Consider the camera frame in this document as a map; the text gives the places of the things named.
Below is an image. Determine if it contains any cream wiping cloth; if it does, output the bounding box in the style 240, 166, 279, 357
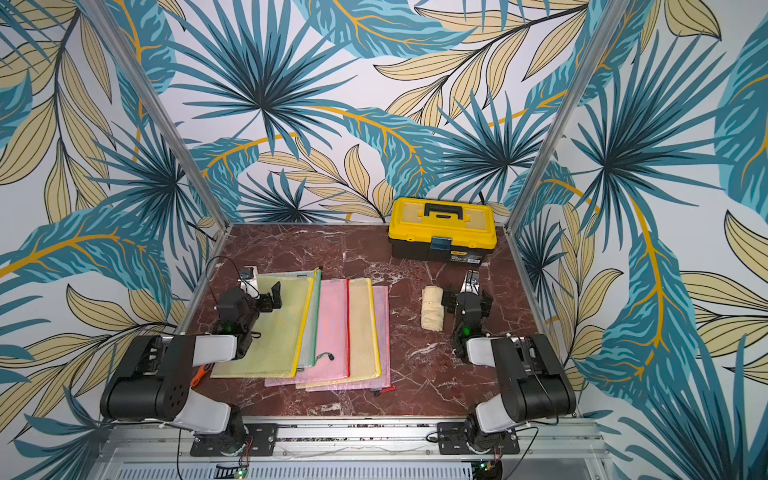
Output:
421, 286, 445, 332

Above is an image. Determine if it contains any yellow black toolbox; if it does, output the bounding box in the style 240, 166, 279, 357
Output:
388, 198, 497, 266

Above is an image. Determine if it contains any pink red-zip mesh bag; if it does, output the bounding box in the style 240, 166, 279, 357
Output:
264, 279, 350, 388

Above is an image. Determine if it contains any yellow mesh document bag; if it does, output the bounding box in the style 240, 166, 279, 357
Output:
298, 279, 382, 390

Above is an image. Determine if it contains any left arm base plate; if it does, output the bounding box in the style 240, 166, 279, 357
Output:
190, 423, 278, 458

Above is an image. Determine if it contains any pink mesh document bag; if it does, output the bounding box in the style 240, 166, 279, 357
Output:
306, 285, 392, 392

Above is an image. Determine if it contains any yellow-green mesh document bag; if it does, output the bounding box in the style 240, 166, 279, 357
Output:
212, 271, 313, 379

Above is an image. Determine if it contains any aluminium front rail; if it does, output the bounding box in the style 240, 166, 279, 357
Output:
88, 416, 619, 479

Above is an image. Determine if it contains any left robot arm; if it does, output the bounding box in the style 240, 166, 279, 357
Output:
100, 281, 282, 456

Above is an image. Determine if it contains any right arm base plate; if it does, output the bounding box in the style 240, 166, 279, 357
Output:
436, 419, 520, 455

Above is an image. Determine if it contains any orange handled screwdriver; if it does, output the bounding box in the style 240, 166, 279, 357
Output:
190, 364, 213, 388

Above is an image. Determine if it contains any green-zip clear mesh bag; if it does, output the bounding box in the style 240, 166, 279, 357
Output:
297, 268, 322, 370

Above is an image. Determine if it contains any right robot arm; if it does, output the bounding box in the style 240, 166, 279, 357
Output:
435, 270, 577, 455

